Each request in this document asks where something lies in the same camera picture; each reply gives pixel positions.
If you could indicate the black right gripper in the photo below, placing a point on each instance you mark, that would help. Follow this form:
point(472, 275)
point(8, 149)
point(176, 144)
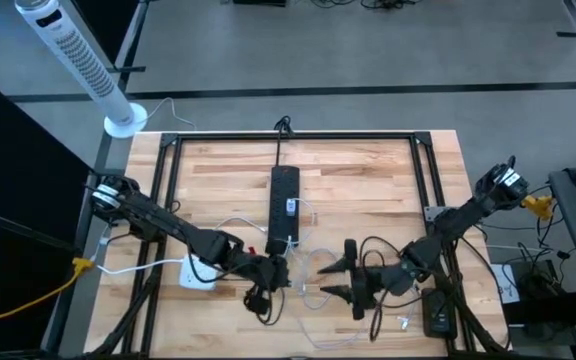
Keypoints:
point(373, 282)

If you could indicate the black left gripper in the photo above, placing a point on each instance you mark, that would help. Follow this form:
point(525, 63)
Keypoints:
point(265, 272)

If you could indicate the long black power strip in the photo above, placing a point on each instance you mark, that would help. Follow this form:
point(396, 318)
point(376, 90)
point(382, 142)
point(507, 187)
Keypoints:
point(283, 210)

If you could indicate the white wall charger adapter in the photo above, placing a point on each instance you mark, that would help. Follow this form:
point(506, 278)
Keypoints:
point(291, 207)

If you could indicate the white cube outlet hub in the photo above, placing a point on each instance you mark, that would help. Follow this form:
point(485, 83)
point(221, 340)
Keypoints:
point(193, 277)

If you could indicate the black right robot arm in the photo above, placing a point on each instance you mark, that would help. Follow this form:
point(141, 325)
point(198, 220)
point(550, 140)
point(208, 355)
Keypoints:
point(463, 215)

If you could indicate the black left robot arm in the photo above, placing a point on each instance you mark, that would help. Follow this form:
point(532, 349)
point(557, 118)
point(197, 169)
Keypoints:
point(168, 225)

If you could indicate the small black power strip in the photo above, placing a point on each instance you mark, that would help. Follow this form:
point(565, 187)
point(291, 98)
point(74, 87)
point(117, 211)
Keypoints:
point(440, 315)

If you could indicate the white paper sheet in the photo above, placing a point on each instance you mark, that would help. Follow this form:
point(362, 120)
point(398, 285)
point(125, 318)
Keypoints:
point(505, 285)

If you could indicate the black floor equipment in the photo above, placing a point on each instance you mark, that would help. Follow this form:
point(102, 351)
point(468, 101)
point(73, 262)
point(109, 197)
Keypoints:
point(543, 300)

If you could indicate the yellow plug connector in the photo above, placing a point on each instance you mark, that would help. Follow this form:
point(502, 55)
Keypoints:
point(538, 205)

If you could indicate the black curtain partition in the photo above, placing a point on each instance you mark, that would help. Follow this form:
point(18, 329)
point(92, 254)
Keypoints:
point(8, 200)

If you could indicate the white tower fan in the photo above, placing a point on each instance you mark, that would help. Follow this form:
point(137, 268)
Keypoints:
point(83, 60)

